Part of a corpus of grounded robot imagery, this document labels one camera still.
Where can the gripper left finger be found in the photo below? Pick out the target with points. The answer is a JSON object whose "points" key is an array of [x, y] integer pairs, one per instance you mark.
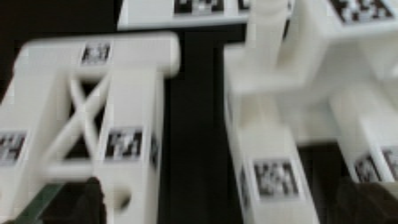
{"points": [[67, 204]]}

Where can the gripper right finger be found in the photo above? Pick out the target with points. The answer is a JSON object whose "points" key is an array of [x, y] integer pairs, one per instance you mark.
{"points": [[367, 203]]}

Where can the white chair back frame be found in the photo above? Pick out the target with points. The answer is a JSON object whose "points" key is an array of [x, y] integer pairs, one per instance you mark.
{"points": [[83, 120]]}

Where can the white chair seat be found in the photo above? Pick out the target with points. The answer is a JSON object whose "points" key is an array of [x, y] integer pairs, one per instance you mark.
{"points": [[312, 51]]}

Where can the white small chair part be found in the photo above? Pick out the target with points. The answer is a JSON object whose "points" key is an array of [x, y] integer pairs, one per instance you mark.
{"points": [[275, 193]]}

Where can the white chair leg block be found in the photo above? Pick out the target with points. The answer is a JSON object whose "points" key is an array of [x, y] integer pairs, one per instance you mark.
{"points": [[367, 118]]}

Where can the white marker base plate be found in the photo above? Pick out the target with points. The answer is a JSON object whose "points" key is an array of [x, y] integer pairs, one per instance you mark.
{"points": [[149, 14]]}

